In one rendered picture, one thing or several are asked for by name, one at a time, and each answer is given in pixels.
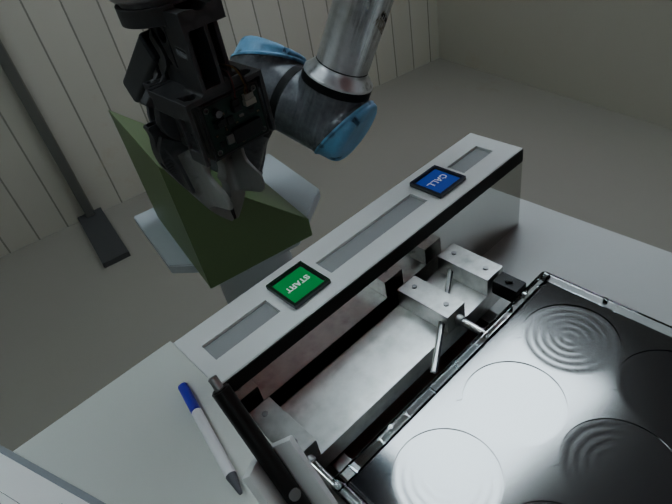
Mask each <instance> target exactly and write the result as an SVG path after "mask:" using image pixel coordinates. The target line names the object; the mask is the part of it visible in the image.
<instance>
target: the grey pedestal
mask: <svg viewBox="0 0 672 504"><path fill-rule="evenodd" d="M262 176H263V179H264V182H265V183H266V184H267V185H268V186H270V187H271V188H272V189H273V190H274V191H276V192H277V193H278V194H279V195H280V196H282V197H283V198H284V199H285V200H286V201H288V202H289V203H290V204H291V205H292V206H294V207H295V208H296V209H297V210H298V211H300V212H301V213H302V214H303V215H304V216H306V217H307V218H308V219H309V223H310V220H311V218H312V216H313V213H314V211H315V209H316V206H317V204H318V202H319V199H320V197H321V196H320V191H319V189H318V188H317V187H315V186H314V185H313V184H311V183H310V182H308V181H307V180H305V179H304V178H303V177H301V176H300V175H298V174H297V173H296V172H294V171H293V170H291V169H290V168H289V167H287V166H286V165H284V164H283V163H281V162H280V161H279V160H277V159H276V158H274V157H273V156H272V155H270V154H267V155H265V161H264V166H263V174H262ZM134 219H135V221H136V223H137V225H138V226H139V228H140V229H141V230H142V232H143V233H144V235H145V236H146V237H147V239H148V240H149V242H150V243H151V244H152V246H153V247H154V248H155V250H156V251H157V253H158V254H159V255H160V257H161V258H162V260H163V261H164V262H165V264H166V265H167V267H168V268H169V269H170V271H171V272H172V273H199V272H198V270H197V269H196V268H195V266H194V265H193V264H192V262H191V261H190V260H189V258H188V257H187V256H186V254H185V253H184V252H183V250H182V249H181V248H180V246H179V245H178V244H177V242H176V241H175V240H174V238H173V237H172V236H171V234H170V233H169V231H168V230H167V229H166V227H165V226H164V225H163V223H162V222H161V221H160V219H159V218H158V216H157V214H156V212H155V210H154V208H151V209H149V210H147V211H145V212H143V213H141V214H139V215H136V216H134ZM300 243H301V241H300V242H298V243H296V244H295V245H293V246H291V247H289V248H287V249H285V250H283V251H281V252H279V253H278V254H276V255H274V256H272V257H270V258H268V259H266V260H264V261H263V262H261V263H259V264H257V265H255V266H253V267H251V268H249V269H248V270H246V271H244V272H242V273H240V274H238V275H236V276H234V277H232V278H231V279H229V280H227V281H225V282H223V283H221V284H220V287H221V289H222V291H223V294H224V296H225V299H226V301H227V304H229V303H231V302H232V301H233V300H235V299H236V298H238V297H239V296H240V295H242V294H243V293H245V292H246V291H248V290H249V289H250V288H252V287H253V286H255V285H256V284H257V283H259V282H260V281H262V280H263V279H265V278H266V277H267V276H269V275H270V274H272V273H273V272H274V271H276V270H277V269H279V268H280V267H282V266H283V265H284V264H286V263H287V262H289V261H290V260H291V259H293V258H292V254H291V251H290V250H291V249H293V248H294V247H296V246H298V245H300Z"/></svg>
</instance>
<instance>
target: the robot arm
mask: <svg viewBox="0 0 672 504"><path fill-rule="evenodd" d="M109 1H110V2H112V3H114V4H115V6H114V8H115V10H116V13H117V15H118V18H119V20H120V22H121V25H122V27H124V28H127V29H148V30H146V31H144V32H141V33H140V34H139V37H138V39H137V42H136V45H135V48H134V51H133V54H132V57H131V60H130V63H129V65H128V68H127V71H126V74H125V77H124V80H123V84H124V86H125V87H126V89H127V90H128V92H129V94H130V95H131V97H132V98H133V100H134V101H135V102H140V103H141V104H142V105H144V106H146V109H147V116H148V119H149V121H150V122H149V123H147V124H145V125H144V126H143V128H144V129H145V131H146V132H147V134H148V136H149V139H150V144H151V148H152V151H153V154H154V156H155V158H156V160H157V161H158V163H159V164H160V166H161V167H162V168H163V169H164V170H165V171H166V172H167V173H168V174H169V175H171V176H172V177H173V178H174V179H175V180H176V181H177V182H178V183H179V184H180V185H182V186H183V187H184V188H185V189H186V190H188V191H189V192H190V193H191V194H192V195H193V196H194V197H195V198H196V199H198V200H199V201H200V202H201V203H202V204H203V205H205V206H206V207H207V208H208V209H209V210H211V211H212V212H214V213H215V214H217V215H219V216H220V217H222V218H225V219H227V220H230V221H233V220H235V219H236V218H238V217H239V215H240V212H241V209H242V206H243V202H244V197H245V191H255V192H262V191H263V190H264V188H265V182H264V179H263V176H262V174H263V166H264V161H265V155H266V148H267V143H268V140H269V138H270V136H271V134H272V132H273V131H274V130H277V131H279V132H280V133H282V134H284V135H286V136H287V137H289V138H291V139H293V140H295V141H296V142H298V143H300V144H302V145H303V146H305V147H307V148H309V149H310V150H312V151H314V153H315V154H320V155H322V156H324V157H326V158H328V159H330V160H332V161H339V160H342V159H344V158H345V157H347V156H348V155H349V154H350V153H351V152H352V151H353V150H354V149H355V148H356V147H357V146H358V144H359V143H360V142H361V140H362V139H363V138H364V136H365V135H366V133H367V132H368V130H369V128H370V127H371V125H372V123H373V121H374V119H375V116H376V113H377V105H376V104H375V103H374V101H372V100H370V101H369V98H370V95H371V92H372V89H373V83H372V81H371V79H370V77H369V75H368V72H369V69H370V66H371V64H372V61H373V58H374V55H375V52H376V49H377V47H378V44H379V41H380V38H381V35H382V32H383V30H384V27H385V24H386V21H387V18H388V15H389V13H390V10H391V7H392V4H393V1H394V0H332V3H331V7H330V10H329V14H328V17H327V21H326V24H325V28H324V31H323V34H322V38H321V41H320V45H319V48H318V52H317V55H316V56H315V57H313V58H311V59H309V60H307V61H306V58H305V57H304V56H302V55H301V54H299V53H297V52H296V51H294V50H292V49H290V48H287V47H284V46H283V45H281V44H278V43H276V42H273V41H270V40H268V39H265V38H261V37H258V36H252V35H249V36H245V37H243V38H242V39H241V40H240V41H239V43H238V45H237V47H236V49H235V51H234V53H233V54H231V56H230V60H228V56H227V53H226V49H225V46H224V43H223V39H222V36H221V32H220V29H219V26H218V22H217V20H219V19H222V18H224V17H226V15H225V11H224V8H223V4H222V1H221V0H109ZM210 169H211V170H213V171H215V172H217V173H218V175H217V177H218V179H219V180H220V181H221V183H222V187H223V188H222V187H221V186H220V185H219V184H218V183H217V181H216V180H215V179H214V178H213V176H212V174H211V170H210Z"/></svg>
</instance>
